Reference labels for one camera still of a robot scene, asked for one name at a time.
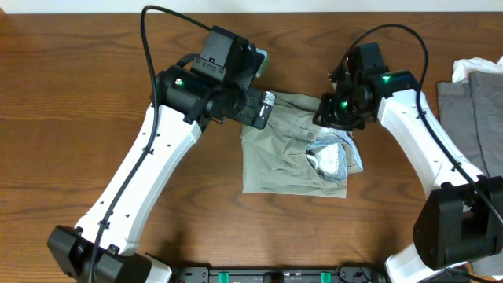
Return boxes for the khaki green shorts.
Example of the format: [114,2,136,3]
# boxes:
[240,92,363,198]

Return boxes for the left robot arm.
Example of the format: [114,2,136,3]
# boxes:
[47,62,275,282]

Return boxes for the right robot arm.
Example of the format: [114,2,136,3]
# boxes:
[314,68,502,282]

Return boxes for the white crumpled cloth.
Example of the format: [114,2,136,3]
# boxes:
[452,57,502,83]

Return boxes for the grey folded garment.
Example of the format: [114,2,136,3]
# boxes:
[437,70,503,277]

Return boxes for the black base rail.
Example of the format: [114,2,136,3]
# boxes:
[169,263,390,283]

